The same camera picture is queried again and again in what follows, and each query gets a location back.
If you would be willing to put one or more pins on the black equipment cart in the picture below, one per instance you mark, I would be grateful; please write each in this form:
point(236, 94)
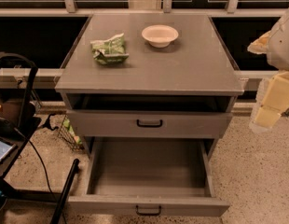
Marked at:
point(17, 126)

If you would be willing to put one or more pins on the green snack bag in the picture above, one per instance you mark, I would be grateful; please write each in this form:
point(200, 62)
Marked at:
point(109, 51)

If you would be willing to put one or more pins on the black middle drawer handle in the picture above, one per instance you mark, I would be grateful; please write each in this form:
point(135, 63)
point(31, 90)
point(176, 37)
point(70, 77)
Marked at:
point(148, 212)

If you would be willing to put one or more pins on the wire basket with items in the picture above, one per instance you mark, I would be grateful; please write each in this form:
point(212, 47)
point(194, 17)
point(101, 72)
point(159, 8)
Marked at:
point(67, 134)

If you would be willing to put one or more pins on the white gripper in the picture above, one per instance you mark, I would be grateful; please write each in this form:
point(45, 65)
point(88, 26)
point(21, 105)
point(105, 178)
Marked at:
point(282, 48)

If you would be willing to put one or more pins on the grey top drawer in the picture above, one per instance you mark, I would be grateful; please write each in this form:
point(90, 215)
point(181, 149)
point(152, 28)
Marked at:
point(175, 124)

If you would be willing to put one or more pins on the grey drawer cabinet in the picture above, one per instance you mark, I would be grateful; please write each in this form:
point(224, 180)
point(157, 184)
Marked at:
point(192, 74)

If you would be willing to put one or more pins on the black top drawer handle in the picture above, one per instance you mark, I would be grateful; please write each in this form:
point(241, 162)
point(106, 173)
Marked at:
point(149, 123)

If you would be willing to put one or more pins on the black drawer handle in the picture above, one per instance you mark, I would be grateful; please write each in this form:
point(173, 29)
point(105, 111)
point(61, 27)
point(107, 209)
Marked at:
point(149, 123)
point(148, 212)

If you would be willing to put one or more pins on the grey drawer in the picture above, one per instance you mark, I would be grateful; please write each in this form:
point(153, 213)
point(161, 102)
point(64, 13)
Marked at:
point(175, 124)
point(171, 173)

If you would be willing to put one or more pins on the white bowl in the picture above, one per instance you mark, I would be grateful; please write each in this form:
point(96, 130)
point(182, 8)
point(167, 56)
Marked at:
point(159, 36)

